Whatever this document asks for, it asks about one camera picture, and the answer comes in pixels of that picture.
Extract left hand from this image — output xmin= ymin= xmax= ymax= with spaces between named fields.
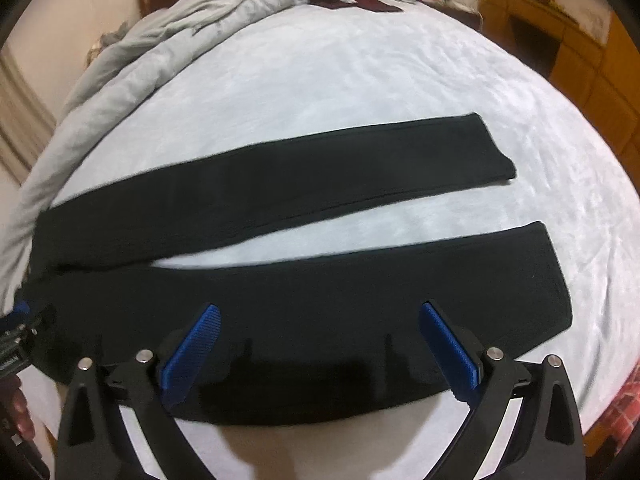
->
xmin=0 ymin=375 xmax=35 ymax=441

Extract black pants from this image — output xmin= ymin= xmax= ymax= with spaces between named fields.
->
xmin=23 ymin=114 xmax=573 ymax=426

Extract beige curtain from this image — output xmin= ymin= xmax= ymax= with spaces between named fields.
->
xmin=0 ymin=47 xmax=55 ymax=185

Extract grey quilt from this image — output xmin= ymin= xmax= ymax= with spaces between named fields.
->
xmin=1 ymin=0 xmax=303 ymax=288

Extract wooden cabinet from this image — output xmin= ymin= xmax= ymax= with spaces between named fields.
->
xmin=478 ymin=0 xmax=639 ymax=182

